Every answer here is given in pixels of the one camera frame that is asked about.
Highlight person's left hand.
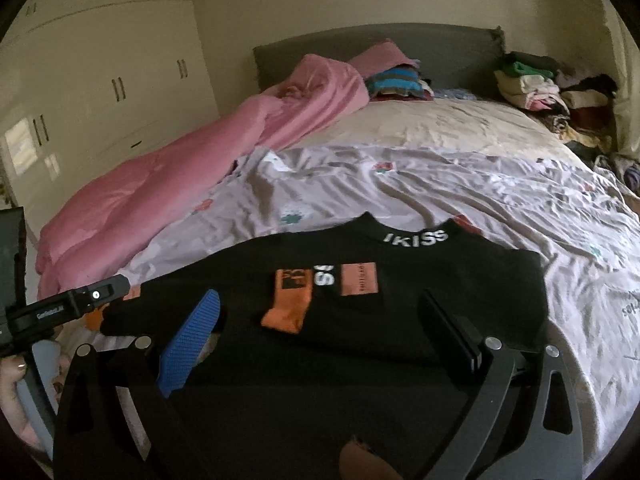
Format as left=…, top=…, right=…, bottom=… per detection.
left=0, top=352, right=32, bottom=443

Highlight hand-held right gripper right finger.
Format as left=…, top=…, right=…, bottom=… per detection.
left=417, top=287, right=586, bottom=480

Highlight pink duvet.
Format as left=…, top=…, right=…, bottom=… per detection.
left=35, top=52, right=371, bottom=301

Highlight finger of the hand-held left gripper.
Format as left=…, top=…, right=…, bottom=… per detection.
left=75, top=274, right=143, bottom=312

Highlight grey headboard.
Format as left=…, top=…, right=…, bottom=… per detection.
left=252, top=24, right=507, bottom=106

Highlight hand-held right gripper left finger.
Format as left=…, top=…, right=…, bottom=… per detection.
left=52, top=287, right=226, bottom=480

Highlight pink pillow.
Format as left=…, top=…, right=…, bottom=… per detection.
left=347, top=42, right=417, bottom=81

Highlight strawberry printed bedsheet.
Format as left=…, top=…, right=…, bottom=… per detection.
left=117, top=144, right=640, bottom=463

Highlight cream wardrobe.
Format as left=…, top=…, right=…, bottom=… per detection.
left=0, top=0, right=222, bottom=241

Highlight cream curtain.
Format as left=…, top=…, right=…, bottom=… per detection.
left=597, top=0, right=640, bottom=161

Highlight pile of mixed clothes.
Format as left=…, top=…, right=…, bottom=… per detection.
left=492, top=51, right=622, bottom=148

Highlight cream mattress sheet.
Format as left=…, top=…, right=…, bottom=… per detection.
left=285, top=96, right=593, bottom=173

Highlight black shirt with orange patches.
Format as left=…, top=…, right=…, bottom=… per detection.
left=97, top=211, right=548, bottom=480

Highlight stack of striped folded clothes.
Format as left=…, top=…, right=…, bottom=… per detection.
left=364, top=62, right=437, bottom=103

